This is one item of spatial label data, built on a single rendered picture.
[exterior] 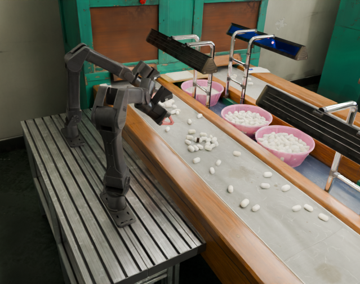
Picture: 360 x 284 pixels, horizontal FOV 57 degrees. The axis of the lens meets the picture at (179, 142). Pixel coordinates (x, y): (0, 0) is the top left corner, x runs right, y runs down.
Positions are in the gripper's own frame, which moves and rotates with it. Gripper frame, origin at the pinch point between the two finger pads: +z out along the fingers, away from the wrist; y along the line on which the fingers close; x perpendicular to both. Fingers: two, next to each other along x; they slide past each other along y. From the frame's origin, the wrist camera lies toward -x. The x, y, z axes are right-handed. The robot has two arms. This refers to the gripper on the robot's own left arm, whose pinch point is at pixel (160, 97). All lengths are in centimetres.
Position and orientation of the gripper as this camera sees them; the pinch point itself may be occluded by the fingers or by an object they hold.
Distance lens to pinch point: 181.9
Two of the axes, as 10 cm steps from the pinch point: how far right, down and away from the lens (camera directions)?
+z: 6.4, 4.0, 6.5
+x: -6.0, 7.9, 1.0
